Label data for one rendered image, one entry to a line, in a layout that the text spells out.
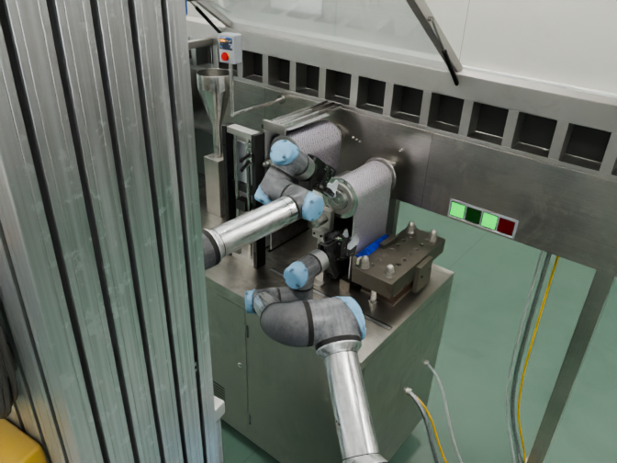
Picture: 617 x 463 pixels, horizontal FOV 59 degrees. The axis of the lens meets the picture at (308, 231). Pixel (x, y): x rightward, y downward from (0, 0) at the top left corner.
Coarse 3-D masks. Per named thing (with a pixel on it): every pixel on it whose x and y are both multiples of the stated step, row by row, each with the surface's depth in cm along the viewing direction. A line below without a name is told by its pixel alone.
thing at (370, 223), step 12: (372, 204) 194; (384, 204) 202; (360, 216) 190; (372, 216) 197; (384, 216) 205; (360, 228) 193; (372, 228) 201; (384, 228) 209; (360, 240) 196; (372, 240) 204
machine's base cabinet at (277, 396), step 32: (448, 288) 214; (224, 320) 213; (256, 320) 199; (416, 320) 196; (224, 352) 222; (256, 352) 207; (288, 352) 194; (384, 352) 181; (416, 352) 209; (224, 384) 232; (256, 384) 216; (288, 384) 202; (320, 384) 189; (384, 384) 192; (416, 384) 224; (224, 416) 244; (256, 416) 225; (288, 416) 210; (320, 416) 197; (384, 416) 204; (416, 416) 241; (288, 448) 219; (320, 448) 204; (384, 448) 219
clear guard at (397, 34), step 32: (224, 0) 209; (256, 0) 195; (288, 0) 182; (320, 0) 171; (352, 0) 162; (384, 0) 153; (288, 32) 216; (320, 32) 200; (352, 32) 188; (384, 32) 176; (416, 32) 166
